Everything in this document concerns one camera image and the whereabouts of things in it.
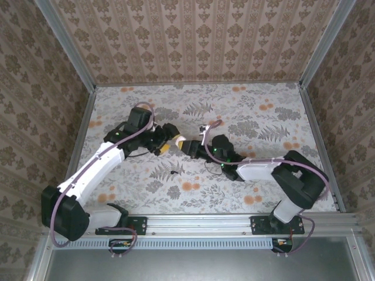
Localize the aluminium front beam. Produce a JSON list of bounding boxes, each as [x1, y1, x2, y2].
[[42, 213, 364, 238]]

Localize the aluminium side rail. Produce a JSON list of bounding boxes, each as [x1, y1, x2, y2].
[[298, 83, 347, 213], [57, 86, 97, 207]]

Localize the long purple right arm cable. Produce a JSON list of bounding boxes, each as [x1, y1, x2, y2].
[[202, 119, 329, 201]]

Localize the short purple base cable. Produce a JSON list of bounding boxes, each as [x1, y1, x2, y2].
[[275, 215, 316, 259], [109, 227, 138, 260]]

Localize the floral patterned table cover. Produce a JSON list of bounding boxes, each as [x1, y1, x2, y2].
[[73, 83, 338, 215]]

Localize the long purple arm cable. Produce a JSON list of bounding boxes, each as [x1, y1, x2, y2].
[[202, 119, 329, 201], [50, 101, 156, 249]]

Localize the black connector box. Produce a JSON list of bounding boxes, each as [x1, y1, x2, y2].
[[271, 237, 294, 254], [108, 238, 132, 254]]

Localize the grey slotted cable duct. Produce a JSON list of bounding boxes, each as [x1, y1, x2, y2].
[[54, 237, 274, 249]]

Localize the aluminium frame post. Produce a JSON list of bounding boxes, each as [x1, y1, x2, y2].
[[298, 0, 358, 88], [34, 0, 97, 92]]

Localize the aluminium back rail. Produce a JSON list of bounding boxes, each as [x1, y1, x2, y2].
[[94, 81, 302, 88]]

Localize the grey metal panel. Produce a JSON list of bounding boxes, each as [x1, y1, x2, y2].
[[29, 237, 375, 281]]

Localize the long purple left arm cable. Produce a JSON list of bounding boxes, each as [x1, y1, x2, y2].
[[50, 101, 156, 249]]

